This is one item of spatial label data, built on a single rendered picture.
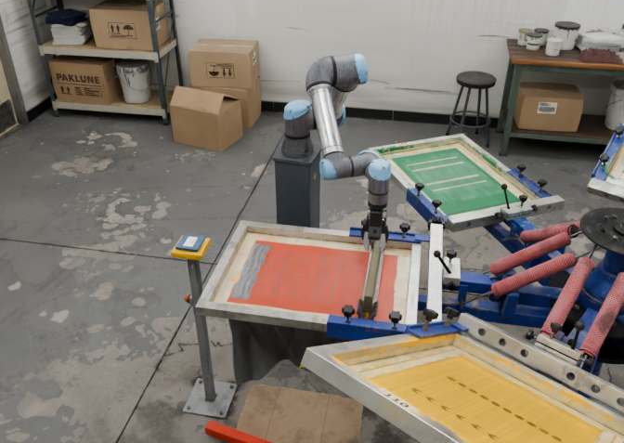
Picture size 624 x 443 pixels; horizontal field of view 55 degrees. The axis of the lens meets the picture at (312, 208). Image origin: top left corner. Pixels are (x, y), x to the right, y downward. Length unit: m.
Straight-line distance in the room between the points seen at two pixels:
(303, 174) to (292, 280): 0.57
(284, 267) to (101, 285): 1.88
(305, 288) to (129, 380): 1.40
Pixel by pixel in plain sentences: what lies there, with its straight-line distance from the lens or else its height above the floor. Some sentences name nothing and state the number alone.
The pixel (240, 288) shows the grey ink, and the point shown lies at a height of 0.96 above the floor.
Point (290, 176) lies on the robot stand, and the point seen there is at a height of 1.11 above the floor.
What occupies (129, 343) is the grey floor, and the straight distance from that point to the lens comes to 3.63.
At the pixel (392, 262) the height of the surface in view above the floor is 0.95.
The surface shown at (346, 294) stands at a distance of 2.31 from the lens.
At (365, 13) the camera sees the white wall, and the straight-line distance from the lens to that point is 5.84.
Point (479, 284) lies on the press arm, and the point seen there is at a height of 1.03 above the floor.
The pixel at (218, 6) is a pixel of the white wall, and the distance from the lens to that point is 6.14.
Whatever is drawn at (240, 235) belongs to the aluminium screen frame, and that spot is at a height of 0.99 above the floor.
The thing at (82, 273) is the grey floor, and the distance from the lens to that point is 4.23.
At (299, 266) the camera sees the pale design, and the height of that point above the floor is 0.96.
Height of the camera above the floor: 2.44
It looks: 32 degrees down
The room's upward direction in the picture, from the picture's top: straight up
